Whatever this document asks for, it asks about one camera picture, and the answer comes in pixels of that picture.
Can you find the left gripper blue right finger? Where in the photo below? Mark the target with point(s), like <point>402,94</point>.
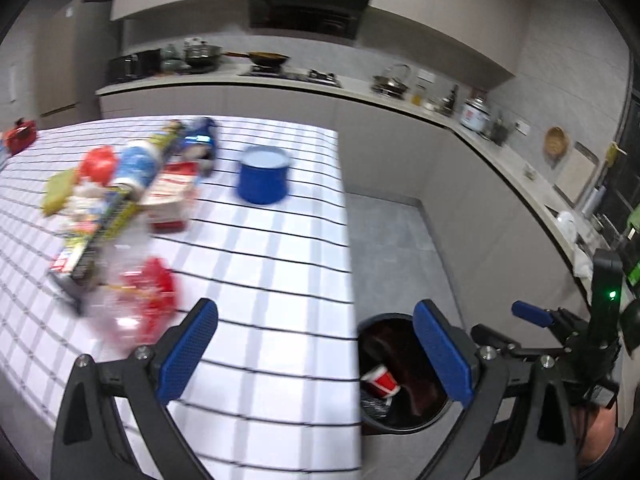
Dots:
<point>449,349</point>

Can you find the black lidded wok pot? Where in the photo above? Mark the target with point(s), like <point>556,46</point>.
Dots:
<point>200,55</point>

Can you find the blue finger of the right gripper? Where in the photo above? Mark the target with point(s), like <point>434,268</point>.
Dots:
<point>484,336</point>
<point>532,314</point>

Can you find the red paper cup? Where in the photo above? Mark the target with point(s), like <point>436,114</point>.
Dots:
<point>381,382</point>

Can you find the clear bag with red wrapper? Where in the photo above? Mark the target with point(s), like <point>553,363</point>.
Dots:
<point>136,296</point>

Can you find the beige refrigerator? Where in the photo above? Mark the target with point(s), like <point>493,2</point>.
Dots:
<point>72,51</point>

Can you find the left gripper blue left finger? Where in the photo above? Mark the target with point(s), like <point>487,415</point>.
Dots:
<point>181,348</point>

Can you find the red plastic bag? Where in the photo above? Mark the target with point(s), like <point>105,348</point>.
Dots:
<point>98,165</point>

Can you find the person right hand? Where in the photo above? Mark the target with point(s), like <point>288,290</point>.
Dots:
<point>596,432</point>

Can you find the utensil holder with utensils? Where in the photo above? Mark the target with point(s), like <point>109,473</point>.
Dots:
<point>499,131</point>

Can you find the white rice cooker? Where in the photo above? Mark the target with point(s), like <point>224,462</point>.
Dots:
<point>475,114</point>

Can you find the blue round paper tub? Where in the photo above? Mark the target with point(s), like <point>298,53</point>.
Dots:
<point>263,175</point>

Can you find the steel kettle pot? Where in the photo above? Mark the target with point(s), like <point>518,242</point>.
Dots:
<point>393,81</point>

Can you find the yellow oil bottle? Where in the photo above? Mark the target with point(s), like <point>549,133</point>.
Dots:
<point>419,95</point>

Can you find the blue beverage can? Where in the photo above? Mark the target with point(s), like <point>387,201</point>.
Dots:
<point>200,144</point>

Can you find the wooden cutting board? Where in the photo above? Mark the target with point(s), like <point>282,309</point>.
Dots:
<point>576,173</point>

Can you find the white tiled kitchen island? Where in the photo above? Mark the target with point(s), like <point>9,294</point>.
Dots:
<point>276,393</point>

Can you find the red white carton box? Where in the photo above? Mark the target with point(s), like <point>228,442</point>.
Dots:
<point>169,200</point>

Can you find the black range hood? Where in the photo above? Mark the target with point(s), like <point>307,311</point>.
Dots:
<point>336,18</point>

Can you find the white tissue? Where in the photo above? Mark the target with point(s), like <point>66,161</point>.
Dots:
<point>86,204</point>

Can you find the long snack wrapper pack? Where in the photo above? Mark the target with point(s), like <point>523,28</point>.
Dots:
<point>77,267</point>

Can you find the frying pan with handle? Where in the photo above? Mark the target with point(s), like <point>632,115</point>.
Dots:
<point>262,59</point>

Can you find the black gas stove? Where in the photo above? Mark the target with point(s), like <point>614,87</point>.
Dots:
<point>310,76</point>

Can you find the yellow green sponge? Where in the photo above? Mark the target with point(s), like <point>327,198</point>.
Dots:
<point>58,189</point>

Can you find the dark glass bottle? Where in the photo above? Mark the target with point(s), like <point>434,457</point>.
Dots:
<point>449,101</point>

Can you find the black trash bucket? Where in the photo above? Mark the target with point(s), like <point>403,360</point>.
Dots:
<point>389,339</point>

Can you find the round bamboo strainer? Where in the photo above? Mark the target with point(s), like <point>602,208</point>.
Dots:
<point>556,144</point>

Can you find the black yellow coconut juice can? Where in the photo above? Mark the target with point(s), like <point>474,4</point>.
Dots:
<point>169,138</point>

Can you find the black microwave oven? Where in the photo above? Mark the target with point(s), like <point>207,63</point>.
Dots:
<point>134,66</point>

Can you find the blue white paper cup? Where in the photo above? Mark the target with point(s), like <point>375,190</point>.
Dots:
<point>138,164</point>

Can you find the green ceramic vase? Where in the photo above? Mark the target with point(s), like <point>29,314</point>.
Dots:
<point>170,52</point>

